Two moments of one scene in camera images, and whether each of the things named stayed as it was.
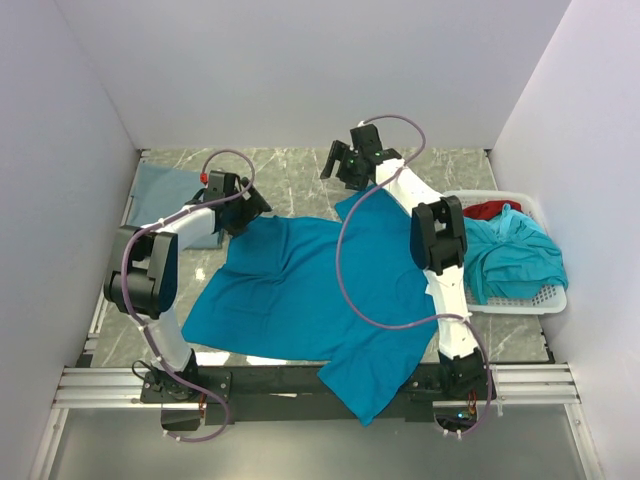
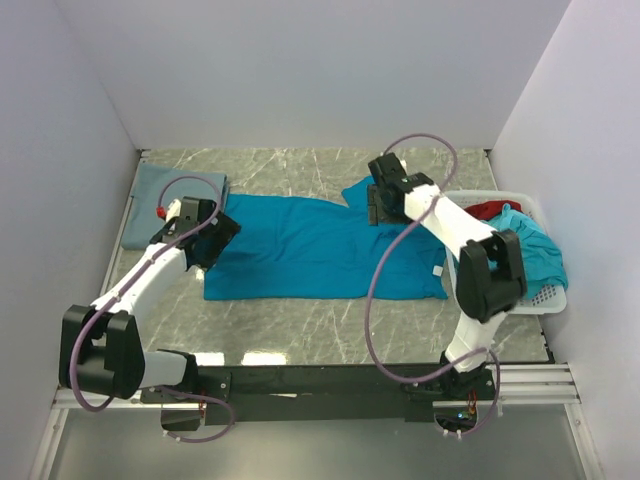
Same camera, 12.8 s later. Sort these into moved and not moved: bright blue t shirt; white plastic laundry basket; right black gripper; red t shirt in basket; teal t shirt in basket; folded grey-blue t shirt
Moved: right black gripper; bright blue t shirt
Not moved: red t shirt in basket; teal t shirt in basket; folded grey-blue t shirt; white plastic laundry basket
